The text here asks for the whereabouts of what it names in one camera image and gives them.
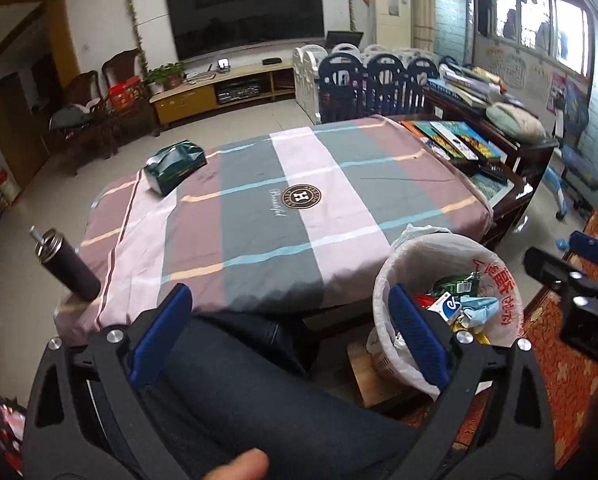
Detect green beige cushion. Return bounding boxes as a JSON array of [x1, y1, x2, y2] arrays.
[[485, 101, 547, 142]]

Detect green tissue pack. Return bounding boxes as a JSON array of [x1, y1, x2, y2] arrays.
[[144, 141, 208, 197]]

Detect stack of books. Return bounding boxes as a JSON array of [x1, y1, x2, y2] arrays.
[[426, 62, 522, 111]]

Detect red gift box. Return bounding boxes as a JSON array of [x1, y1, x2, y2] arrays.
[[108, 76, 145, 111]]

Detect wooden door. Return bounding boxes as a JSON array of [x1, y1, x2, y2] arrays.
[[0, 72, 50, 191]]

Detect trash bin with white liner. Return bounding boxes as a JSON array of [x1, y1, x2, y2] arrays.
[[366, 224, 524, 401]]

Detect dark green packet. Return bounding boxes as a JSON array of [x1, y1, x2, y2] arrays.
[[431, 271, 482, 301]]

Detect checked pink grey tablecloth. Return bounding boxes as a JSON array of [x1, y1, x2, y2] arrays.
[[54, 114, 494, 346]]

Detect person's legs in dark jeans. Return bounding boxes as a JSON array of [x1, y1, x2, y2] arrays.
[[129, 310, 420, 480]]

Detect blue children's chair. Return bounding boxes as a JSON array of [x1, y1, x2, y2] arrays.
[[544, 77, 598, 221]]

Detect white and blue packet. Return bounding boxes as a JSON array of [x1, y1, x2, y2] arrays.
[[426, 291, 464, 325]]

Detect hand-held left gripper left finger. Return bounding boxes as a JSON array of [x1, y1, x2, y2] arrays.
[[22, 282, 194, 480]]

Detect blue face mask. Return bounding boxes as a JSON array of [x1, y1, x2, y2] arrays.
[[459, 296, 500, 331]]

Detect black laptop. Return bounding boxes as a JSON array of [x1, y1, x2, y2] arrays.
[[325, 31, 365, 51]]

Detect wooden television cabinet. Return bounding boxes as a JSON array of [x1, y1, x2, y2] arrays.
[[149, 62, 297, 128]]

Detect person's left hand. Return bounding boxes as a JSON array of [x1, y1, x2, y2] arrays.
[[201, 447, 270, 480]]

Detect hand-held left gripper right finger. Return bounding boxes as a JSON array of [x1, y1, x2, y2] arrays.
[[388, 284, 557, 480]]

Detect dark low glass-top table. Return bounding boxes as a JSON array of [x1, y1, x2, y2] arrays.
[[399, 119, 534, 241]]

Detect beige curtain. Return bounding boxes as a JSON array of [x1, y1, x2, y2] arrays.
[[409, 0, 437, 53]]

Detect dark wooden desk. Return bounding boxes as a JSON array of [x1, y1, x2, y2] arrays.
[[421, 87, 560, 181]]

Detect dark steel thermos bottle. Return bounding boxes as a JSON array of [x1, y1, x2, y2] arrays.
[[28, 226, 102, 302]]

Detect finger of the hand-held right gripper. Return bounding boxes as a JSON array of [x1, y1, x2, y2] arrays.
[[524, 246, 598, 311], [569, 231, 598, 267]]

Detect black audio amplifier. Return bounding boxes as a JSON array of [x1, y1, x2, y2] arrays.
[[215, 82, 262, 106]]

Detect white standing air conditioner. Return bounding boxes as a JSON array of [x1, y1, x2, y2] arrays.
[[371, 0, 412, 51]]

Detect white wall chart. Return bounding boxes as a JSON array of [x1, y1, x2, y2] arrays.
[[526, 62, 552, 101], [504, 52, 527, 86], [486, 45, 510, 76]]

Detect black wall television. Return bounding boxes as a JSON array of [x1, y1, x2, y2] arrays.
[[165, 0, 326, 61]]

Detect dark jacket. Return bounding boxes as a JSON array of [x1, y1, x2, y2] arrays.
[[49, 104, 92, 131]]

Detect white and blue playpen fence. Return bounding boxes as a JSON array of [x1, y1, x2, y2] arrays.
[[293, 42, 442, 126]]

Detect pink wall poster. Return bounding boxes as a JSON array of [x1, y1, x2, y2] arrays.
[[546, 72, 570, 113]]

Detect green picture book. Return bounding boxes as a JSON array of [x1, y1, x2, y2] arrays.
[[414, 121, 460, 153]]

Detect window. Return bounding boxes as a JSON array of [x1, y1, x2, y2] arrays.
[[476, 0, 597, 68]]

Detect potted green plant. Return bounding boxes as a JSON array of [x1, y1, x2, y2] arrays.
[[144, 62, 186, 92]]

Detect wooden stool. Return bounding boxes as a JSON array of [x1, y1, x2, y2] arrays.
[[346, 340, 440, 411]]

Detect teal picture book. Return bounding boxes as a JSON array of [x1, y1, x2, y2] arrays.
[[431, 120, 504, 158]]

